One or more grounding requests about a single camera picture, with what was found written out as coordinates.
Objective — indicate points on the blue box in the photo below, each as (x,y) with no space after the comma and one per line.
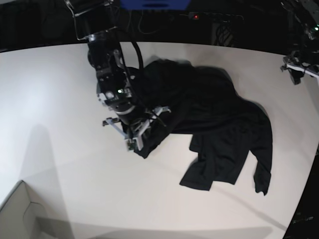
(155,4)

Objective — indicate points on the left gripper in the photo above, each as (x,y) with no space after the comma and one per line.
(301,63)

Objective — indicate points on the black power strip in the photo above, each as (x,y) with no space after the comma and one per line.
(216,17)

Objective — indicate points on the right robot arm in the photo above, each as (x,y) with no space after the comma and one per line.
(122,89)

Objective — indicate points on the white cardboard box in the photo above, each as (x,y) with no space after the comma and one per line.
(17,219)

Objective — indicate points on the black t-shirt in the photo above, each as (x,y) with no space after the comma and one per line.
(224,127)

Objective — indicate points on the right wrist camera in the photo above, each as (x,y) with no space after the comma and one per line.
(135,143)

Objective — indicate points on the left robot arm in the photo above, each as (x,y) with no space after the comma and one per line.
(303,24)

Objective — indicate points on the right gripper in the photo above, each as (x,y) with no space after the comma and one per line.
(136,122)

